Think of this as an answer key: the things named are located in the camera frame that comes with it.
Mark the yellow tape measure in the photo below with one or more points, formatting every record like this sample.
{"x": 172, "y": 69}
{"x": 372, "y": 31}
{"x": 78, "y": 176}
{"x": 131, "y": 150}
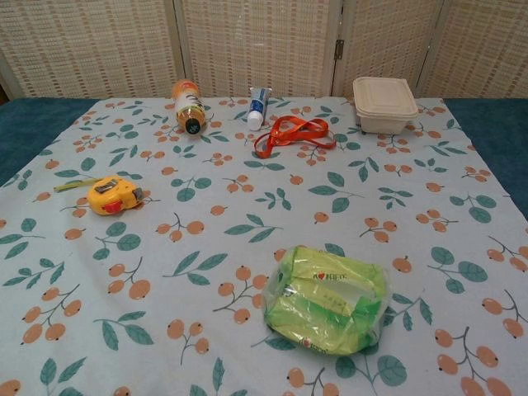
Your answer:
{"x": 115, "y": 198}

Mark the floral leaf-print tablecloth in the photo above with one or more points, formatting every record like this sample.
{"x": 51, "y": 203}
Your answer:
{"x": 264, "y": 206}

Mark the white blue toothpaste tube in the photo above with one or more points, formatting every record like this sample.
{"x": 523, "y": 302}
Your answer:
{"x": 258, "y": 105}

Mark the orange drink bottle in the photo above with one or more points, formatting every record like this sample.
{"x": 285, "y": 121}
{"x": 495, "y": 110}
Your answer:
{"x": 187, "y": 105}

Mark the green tissue pack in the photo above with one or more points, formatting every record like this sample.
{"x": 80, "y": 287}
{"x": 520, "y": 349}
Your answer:
{"x": 321, "y": 305}

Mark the beige lidded food box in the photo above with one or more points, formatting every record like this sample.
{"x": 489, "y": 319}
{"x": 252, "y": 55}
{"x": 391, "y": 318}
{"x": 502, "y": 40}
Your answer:
{"x": 383, "y": 99}

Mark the woven folding screen panel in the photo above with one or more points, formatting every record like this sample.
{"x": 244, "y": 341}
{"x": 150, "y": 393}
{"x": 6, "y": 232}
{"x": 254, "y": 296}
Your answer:
{"x": 260, "y": 41}
{"x": 486, "y": 45}
{"x": 387, "y": 37}
{"x": 82, "y": 45}

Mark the metal screen hinge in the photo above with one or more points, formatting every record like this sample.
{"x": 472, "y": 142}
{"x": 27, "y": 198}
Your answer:
{"x": 339, "y": 48}

